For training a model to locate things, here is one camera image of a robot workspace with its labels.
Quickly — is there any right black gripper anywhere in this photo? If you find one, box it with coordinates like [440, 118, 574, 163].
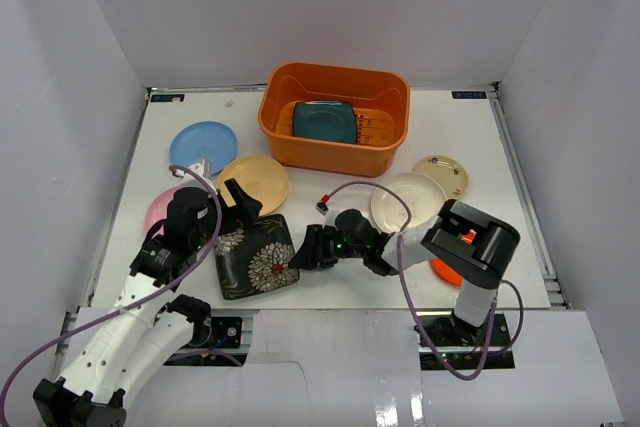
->
[289, 225, 367, 270]

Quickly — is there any yellow round plate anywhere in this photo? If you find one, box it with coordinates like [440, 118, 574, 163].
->
[216, 155, 290, 216]

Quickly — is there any black floral square plate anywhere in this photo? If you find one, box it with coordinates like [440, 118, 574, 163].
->
[214, 214, 300, 300]

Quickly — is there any light blue round plate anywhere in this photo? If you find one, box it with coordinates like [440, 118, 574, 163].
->
[169, 121, 238, 177]

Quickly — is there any pink round plate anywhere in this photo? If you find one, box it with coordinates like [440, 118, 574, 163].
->
[144, 186, 182, 232]

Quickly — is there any teal square plate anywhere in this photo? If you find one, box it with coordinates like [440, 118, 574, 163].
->
[292, 100, 358, 144]

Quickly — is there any white round plate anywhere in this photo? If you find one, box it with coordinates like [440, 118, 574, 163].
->
[370, 172, 447, 233]

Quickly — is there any cream patterned small plate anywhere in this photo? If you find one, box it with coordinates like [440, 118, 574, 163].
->
[412, 155, 470, 199]

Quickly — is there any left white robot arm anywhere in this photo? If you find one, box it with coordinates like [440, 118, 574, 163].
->
[33, 179, 262, 426]

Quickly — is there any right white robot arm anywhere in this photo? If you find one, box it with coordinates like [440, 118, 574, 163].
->
[290, 200, 521, 346]

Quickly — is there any orange plastic bin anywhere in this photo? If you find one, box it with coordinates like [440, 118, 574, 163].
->
[258, 62, 410, 177]

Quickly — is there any orange round plate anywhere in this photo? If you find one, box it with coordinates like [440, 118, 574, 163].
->
[430, 258, 463, 287]

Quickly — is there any left black corner label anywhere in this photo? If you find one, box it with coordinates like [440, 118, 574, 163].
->
[149, 94, 185, 103]

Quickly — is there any black corner label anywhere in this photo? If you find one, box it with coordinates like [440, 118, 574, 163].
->
[149, 94, 185, 103]
[451, 91, 487, 100]

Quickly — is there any right black corner label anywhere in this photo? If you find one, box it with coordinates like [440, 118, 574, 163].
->
[451, 91, 487, 100]

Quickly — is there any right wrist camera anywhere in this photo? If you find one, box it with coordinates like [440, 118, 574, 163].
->
[316, 194, 342, 227]

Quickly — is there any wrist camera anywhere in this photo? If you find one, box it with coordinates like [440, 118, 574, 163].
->
[170, 159, 212, 179]
[316, 194, 342, 227]

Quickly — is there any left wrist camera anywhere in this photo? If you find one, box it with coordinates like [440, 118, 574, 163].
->
[170, 159, 212, 179]

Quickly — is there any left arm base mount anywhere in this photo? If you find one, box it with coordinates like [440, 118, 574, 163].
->
[165, 317, 246, 367]

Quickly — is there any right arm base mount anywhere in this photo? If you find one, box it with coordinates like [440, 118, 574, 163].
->
[414, 313, 516, 374]

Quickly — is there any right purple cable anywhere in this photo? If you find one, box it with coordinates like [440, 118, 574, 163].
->
[327, 180, 525, 381]

